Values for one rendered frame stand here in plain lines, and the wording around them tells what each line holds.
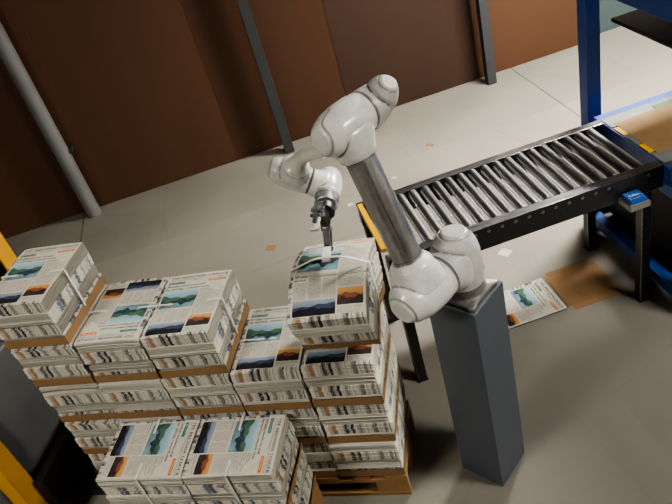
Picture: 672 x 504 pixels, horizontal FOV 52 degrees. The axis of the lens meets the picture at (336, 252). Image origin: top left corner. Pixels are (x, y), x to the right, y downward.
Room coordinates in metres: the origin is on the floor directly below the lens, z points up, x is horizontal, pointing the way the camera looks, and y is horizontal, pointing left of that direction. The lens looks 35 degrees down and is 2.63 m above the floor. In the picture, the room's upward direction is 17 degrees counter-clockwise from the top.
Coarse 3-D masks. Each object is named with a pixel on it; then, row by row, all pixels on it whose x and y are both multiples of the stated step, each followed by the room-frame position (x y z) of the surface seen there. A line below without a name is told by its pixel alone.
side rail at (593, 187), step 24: (648, 168) 2.51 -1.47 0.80; (576, 192) 2.49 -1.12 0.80; (600, 192) 2.48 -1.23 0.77; (624, 192) 2.49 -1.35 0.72; (504, 216) 2.48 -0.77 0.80; (528, 216) 2.45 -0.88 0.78; (552, 216) 2.46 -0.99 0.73; (576, 216) 2.47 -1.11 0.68; (432, 240) 2.46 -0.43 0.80; (480, 240) 2.44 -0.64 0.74; (504, 240) 2.45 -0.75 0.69
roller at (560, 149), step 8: (552, 144) 2.96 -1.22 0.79; (560, 144) 2.92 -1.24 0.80; (560, 152) 2.87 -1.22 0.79; (568, 152) 2.83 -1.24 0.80; (568, 160) 2.79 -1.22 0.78; (576, 160) 2.74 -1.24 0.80; (576, 168) 2.72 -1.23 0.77; (584, 168) 2.66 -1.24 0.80; (592, 168) 2.65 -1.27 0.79; (592, 176) 2.59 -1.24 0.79; (600, 176) 2.56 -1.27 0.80
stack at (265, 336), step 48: (288, 336) 2.09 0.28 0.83; (384, 336) 2.05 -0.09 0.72; (144, 384) 2.08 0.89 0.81; (192, 384) 2.03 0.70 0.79; (240, 384) 1.96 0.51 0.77; (288, 384) 1.91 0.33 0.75; (336, 384) 1.86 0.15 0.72; (336, 432) 1.87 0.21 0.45; (384, 432) 1.82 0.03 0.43; (336, 480) 1.89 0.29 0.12; (384, 480) 1.83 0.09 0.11
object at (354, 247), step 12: (348, 240) 2.17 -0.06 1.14; (360, 240) 2.13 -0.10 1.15; (372, 240) 2.10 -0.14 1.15; (300, 252) 2.15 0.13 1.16; (312, 252) 2.12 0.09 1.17; (336, 252) 2.06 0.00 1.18; (348, 252) 2.03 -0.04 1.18; (360, 252) 2.00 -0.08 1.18; (372, 252) 2.05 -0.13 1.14; (372, 264) 1.98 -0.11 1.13
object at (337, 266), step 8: (352, 256) 1.99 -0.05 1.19; (360, 256) 1.97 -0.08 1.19; (368, 256) 1.98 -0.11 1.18; (296, 264) 2.04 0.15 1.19; (312, 264) 2.01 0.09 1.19; (320, 264) 2.00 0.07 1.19; (328, 264) 1.98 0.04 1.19; (336, 264) 1.97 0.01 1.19; (344, 264) 1.96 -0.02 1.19; (352, 264) 1.94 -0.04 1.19; (360, 264) 1.93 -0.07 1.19; (368, 264) 1.95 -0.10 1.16; (296, 272) 1.99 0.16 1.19; (304, 272) 1.98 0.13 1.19; (312, 272) 1.96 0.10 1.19; (320, 272) 1.95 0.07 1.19; (328, 272) 1.94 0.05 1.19; (336, 272) 1.93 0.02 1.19; (344, 272) 1.91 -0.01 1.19; (352, 272) 1.90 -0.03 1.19; (368, 272) 1.91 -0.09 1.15; (376, 296) 1.91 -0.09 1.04
